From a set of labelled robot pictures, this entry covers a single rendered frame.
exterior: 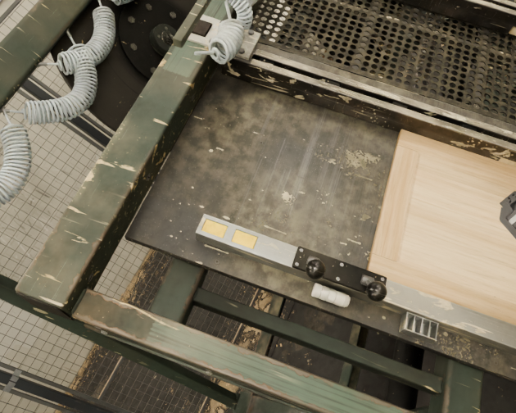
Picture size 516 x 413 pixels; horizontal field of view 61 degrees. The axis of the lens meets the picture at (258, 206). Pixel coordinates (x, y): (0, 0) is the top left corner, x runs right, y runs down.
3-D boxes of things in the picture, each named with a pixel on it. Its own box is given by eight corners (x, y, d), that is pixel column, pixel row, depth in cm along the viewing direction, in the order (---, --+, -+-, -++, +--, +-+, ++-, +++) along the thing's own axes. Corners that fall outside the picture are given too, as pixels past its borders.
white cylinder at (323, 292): (310, 297, 94) (345, 310, 93) (312, 293, 91) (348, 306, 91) (313, 284, 95) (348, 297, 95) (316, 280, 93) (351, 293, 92)
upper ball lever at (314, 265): (318, 272, 93) (322, 283, 80) (301, 266, 94) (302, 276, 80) (323, 256, 93) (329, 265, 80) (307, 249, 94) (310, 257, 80)
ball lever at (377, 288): (371, 291, 93) (385, 306, 79) (355, 285, 93) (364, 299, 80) (377, 274, 92) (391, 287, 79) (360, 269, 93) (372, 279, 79)
